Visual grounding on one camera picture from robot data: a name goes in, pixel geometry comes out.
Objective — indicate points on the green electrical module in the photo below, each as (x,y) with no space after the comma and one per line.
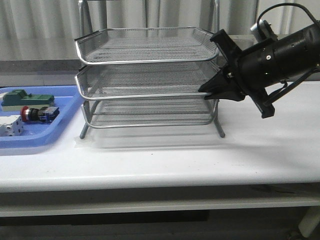
(16,99)

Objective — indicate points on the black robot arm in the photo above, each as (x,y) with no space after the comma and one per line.
(265,71)

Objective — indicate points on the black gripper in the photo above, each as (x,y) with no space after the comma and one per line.
(242,76)

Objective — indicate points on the white table leg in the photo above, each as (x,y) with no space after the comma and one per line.
(310,221)

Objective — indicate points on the red emergency stop button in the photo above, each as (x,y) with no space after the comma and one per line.
(46,114)

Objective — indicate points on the silver rack frame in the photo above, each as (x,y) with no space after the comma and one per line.
(144,77)

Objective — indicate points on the mesh rack tray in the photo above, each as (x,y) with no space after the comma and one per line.
(143,80)
(149,112)
(146,45)

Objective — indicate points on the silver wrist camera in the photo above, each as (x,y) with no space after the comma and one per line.
(263,32)

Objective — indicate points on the blue plastic tray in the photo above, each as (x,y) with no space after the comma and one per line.
(66,97)

